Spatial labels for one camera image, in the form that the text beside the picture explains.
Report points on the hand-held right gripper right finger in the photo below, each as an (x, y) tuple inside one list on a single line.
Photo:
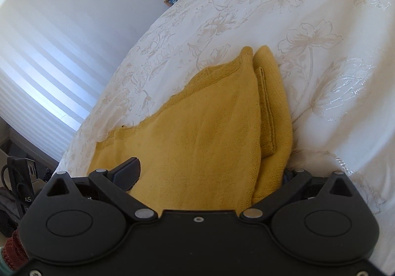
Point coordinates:
[(297, 179)]

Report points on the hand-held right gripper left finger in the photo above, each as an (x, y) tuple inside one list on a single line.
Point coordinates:
[(128, 172)]

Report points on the yellow knit sweater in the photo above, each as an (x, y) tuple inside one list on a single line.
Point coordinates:
[(203, 146)]

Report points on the white window blind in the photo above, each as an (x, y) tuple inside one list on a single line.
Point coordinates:
[(52, 78)]

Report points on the white floral bedspread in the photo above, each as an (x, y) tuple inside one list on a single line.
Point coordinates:
[(277, 47)]

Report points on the red knit cloth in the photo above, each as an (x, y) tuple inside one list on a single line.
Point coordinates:
[(15, 248)]

